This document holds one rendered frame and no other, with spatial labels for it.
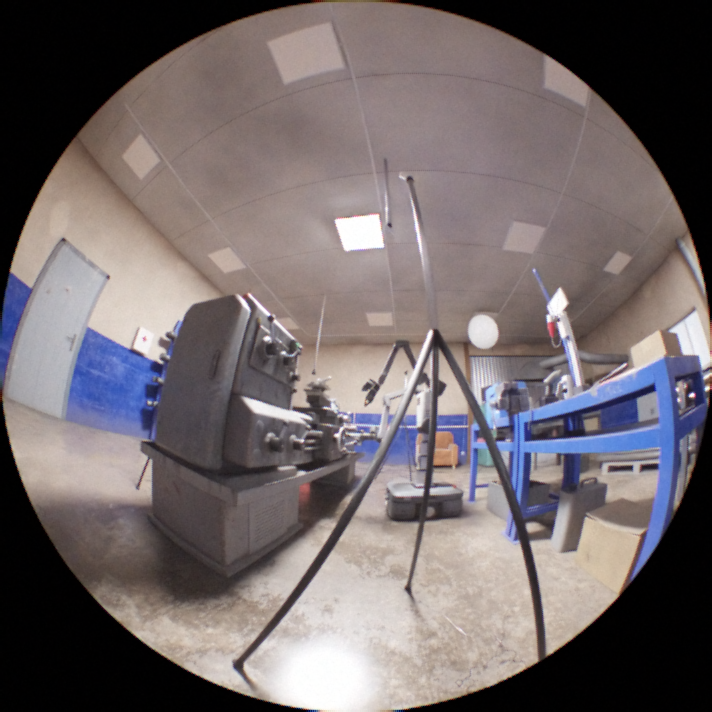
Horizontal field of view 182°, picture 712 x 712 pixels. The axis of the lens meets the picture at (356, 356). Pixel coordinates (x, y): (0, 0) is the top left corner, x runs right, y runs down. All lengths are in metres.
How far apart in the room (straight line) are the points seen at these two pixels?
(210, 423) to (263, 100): 2.85
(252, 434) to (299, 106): 2.80
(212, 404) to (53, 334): 3.29
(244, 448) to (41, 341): 3.46
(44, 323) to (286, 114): 3.79
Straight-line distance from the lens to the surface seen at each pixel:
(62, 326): 3.92
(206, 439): 0.95
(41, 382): 3.92
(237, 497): 0.90
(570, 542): 1.57
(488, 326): 4.91
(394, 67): 2.68
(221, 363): 0.96
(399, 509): 1.98
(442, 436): 5.70
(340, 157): 2.85
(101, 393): 4.08
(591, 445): 1.07
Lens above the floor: 0.73
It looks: 20 degrees up
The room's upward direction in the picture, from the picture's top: 5 degrees clockwise
